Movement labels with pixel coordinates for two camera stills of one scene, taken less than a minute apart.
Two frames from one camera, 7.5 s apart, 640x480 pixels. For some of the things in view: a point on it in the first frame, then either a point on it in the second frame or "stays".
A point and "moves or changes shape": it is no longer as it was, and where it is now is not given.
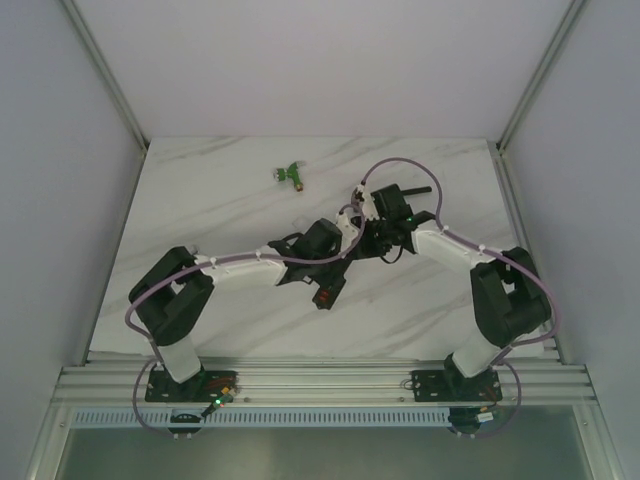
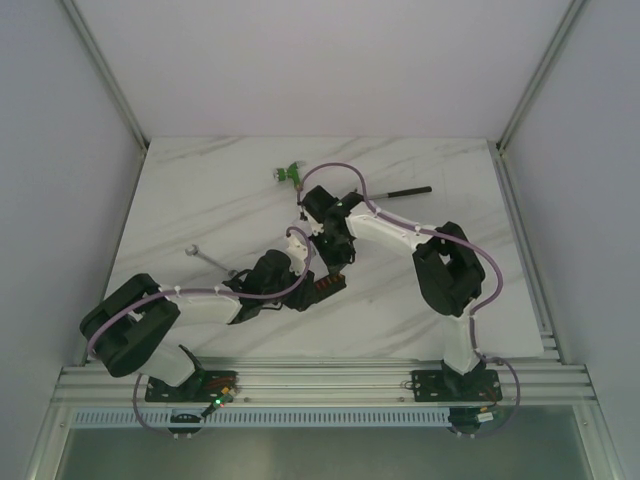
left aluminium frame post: [106, 74] stays
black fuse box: [328, 292] moves or changes shape
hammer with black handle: [417, 190] stays
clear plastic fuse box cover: [301, 222] stays
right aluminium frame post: [549, 58] stays
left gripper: [347, 257] to [310, 295]
